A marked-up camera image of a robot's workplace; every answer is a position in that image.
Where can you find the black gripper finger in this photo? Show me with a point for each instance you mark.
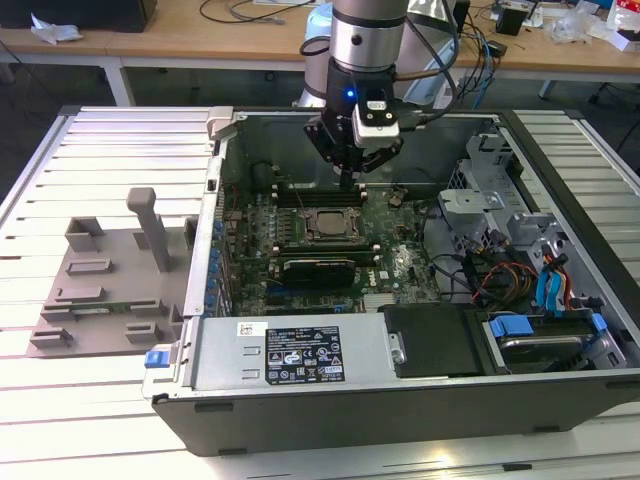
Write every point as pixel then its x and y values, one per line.
pixel 325 142
pixel 382 157

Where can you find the thin metal locking lever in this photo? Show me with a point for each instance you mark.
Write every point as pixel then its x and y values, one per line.
pixel 300 199

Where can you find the silver square CPU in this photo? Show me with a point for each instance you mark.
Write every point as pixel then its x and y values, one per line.
pixel 330 223

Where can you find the CPU socket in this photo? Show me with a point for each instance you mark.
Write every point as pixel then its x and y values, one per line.
pixel 331 244

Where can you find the round coin cell battery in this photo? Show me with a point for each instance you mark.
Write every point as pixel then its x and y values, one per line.
pixel 395 200

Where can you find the black cylindrical part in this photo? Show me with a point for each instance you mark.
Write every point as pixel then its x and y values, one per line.
pixel 262 175

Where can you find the white labelled device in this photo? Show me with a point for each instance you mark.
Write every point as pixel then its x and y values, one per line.
pixel 445 96

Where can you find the metal drive cage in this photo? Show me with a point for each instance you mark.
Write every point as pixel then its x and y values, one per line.
pixel 470 200

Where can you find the green motherboard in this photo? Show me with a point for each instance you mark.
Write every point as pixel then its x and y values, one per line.
pixel 400 260

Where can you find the grey case release latch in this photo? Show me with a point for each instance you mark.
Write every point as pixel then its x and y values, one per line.
pixel 220 122

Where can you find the black graphics card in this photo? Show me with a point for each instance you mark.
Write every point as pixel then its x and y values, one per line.
pixel 320 274

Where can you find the silver chipset heatsink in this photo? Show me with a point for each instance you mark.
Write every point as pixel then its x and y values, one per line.
pixel 378 300

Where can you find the small black adapter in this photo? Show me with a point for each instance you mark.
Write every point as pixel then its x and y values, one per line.
pixel 497 47

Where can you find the small black cube box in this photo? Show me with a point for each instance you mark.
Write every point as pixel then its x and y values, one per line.
pixel 510 21

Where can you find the black plastic shroud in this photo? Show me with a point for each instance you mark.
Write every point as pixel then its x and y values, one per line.
pixel 435 340

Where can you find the blue disk carrier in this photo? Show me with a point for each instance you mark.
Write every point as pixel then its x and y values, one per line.
pixel 510 327

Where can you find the silver power supply unit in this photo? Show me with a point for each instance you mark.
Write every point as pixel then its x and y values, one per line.
pixel 225 350

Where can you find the clear plastic bags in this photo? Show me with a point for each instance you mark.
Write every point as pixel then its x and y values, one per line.
pixel 575 22

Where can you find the grey parts rack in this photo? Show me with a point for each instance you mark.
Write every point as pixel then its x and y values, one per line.
pixel 120 280

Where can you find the silver hard disk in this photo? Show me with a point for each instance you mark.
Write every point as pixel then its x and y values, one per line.
pixel 540 350

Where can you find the black open PC case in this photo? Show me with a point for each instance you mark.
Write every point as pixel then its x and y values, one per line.
pixel 350 415

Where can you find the green RAM stick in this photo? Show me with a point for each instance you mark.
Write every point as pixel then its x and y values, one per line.
pixel 117 308

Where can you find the blue plastic clip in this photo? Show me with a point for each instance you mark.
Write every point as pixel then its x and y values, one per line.
pixel 599 322

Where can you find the blue case latch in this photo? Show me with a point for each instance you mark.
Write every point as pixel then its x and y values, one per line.
pixel 155 360

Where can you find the large black box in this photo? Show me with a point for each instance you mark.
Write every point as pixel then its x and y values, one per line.
pixel 75 12

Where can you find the red white package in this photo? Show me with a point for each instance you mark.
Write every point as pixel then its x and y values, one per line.
pixel 625 22

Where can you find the crumpled white paper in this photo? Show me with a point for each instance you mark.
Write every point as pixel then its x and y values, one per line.
pixel 55 32

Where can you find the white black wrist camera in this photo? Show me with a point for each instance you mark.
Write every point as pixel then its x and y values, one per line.
pixel 377 130

